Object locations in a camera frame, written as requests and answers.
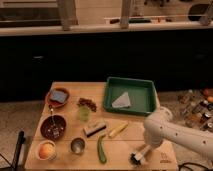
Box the translucent green cup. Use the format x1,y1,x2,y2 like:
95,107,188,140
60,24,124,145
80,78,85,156
78,106,90,121

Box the green cucumber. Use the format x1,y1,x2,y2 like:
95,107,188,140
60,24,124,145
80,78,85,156
97,135,107,164

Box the small wooden bowl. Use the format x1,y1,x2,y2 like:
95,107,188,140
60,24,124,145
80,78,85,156
35,140,56,161

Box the grey folded cloth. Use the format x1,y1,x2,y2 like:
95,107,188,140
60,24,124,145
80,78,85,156
112,92,131,108

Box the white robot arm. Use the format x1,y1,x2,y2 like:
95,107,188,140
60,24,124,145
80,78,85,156
143,107,213,160

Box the wooden scrub brush block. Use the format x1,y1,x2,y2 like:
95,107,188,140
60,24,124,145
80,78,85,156
83,120,106,138

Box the dark brown bowl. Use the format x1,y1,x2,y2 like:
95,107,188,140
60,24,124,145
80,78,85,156
40,115,66,141

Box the blue sponge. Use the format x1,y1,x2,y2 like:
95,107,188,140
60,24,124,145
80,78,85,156
50,90,67,103

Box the spice bottle rack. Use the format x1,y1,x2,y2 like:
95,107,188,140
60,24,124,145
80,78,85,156
178,89,213,132

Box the orange fruit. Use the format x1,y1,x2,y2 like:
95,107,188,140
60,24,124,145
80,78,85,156
39,143,54,159

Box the small metal cup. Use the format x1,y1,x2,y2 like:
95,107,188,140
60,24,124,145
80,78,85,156
71,138,85,155

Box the orange-brown small plate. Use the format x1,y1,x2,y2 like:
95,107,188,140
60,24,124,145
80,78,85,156
45,88,70,108

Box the green plastic tray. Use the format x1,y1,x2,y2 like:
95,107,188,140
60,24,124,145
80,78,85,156
103,77,157,116

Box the brown dried food pile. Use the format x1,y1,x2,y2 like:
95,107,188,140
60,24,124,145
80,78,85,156
77,98,97,112

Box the black stand left of table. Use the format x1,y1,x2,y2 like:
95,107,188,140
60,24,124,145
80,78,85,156
12,131,25,171

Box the metal fork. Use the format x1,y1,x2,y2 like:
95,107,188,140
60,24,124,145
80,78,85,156
49,105,59,138

